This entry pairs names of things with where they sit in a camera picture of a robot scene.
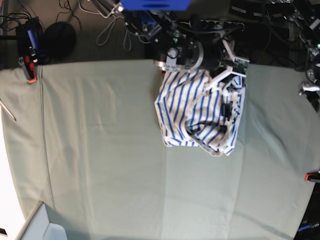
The red black clamp left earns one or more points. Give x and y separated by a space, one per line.
27 47

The white power strip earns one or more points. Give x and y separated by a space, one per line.
212 24

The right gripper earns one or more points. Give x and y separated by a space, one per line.
221 65

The red black clamp right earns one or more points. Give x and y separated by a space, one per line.
313 177

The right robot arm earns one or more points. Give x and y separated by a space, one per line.
180 46

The red black clamp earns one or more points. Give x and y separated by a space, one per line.
313 177
27 47

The green table cloth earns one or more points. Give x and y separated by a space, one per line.
85 140

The white plastic bin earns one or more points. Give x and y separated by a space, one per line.
36 226

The dark round floor object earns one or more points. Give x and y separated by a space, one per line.
58 40

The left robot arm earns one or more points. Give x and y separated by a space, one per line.
307 20

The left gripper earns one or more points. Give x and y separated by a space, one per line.
309 88

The blue white striped t-shirt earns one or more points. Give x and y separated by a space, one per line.
190 116

